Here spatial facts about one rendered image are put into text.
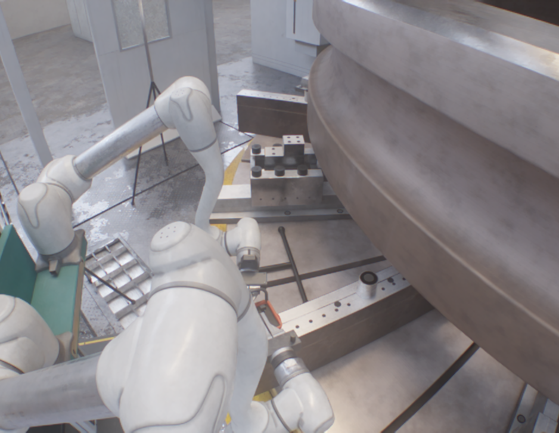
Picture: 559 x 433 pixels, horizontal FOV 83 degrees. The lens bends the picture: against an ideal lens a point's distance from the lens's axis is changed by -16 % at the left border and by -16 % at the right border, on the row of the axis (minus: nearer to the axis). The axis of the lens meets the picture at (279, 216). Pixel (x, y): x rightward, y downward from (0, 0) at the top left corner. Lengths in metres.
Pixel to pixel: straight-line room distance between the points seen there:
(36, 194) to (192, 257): 0.87
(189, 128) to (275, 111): 2.24
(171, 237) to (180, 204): 2.70
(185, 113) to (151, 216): 2.13
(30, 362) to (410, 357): 1.60
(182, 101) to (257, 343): 0.71
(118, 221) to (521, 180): 2.85
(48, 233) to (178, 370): 0.97
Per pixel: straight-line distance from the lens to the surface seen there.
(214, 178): 1.24
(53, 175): 1.45
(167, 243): 0.52
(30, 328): 0.99
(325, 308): 1.55
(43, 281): 1.40
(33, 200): 1.30
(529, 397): 2.04
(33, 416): 0.73
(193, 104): 1.11
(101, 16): 3.78
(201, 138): 1.13
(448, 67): 1.10
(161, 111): 1.27
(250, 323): 0.65
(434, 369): 1.95
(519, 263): 1.27
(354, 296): 1.60
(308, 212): 2.47
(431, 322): 2.09
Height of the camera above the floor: 1.94
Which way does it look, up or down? 40 degrees down
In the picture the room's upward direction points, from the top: straight up
